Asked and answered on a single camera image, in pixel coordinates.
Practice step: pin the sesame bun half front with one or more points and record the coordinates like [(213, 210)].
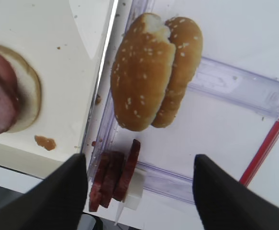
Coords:
[(141, 72)]

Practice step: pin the bottom bun on tray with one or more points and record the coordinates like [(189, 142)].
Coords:
[(29, 89)]

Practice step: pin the red right shelf strip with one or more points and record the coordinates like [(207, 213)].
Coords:
[(260, 155)]

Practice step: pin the metal baking tray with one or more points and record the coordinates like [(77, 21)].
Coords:
[(63, 40)]

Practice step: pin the sesame bun half rear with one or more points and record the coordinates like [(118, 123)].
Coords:
[(186, 35)]

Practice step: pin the brown crumb on tray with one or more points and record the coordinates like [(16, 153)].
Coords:
[(47, 143)]

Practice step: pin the sesame bun half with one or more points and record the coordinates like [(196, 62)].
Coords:
[(186, 35), (141, 72)]

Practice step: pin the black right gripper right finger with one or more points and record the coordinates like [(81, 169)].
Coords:
[(224, 204)]

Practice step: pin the clear bun pusher rail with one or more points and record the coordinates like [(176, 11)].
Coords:
[(237, 86)]

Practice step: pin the clear right divider wall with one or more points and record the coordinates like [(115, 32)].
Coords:
[(126, 11)]

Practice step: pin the clear meat pusher rail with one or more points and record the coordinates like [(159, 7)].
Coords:
[(166, 183)]

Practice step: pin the white meat pusher block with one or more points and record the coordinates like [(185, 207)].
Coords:
[(135, 190)]

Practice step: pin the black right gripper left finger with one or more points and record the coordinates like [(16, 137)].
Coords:
[(56, 203)]

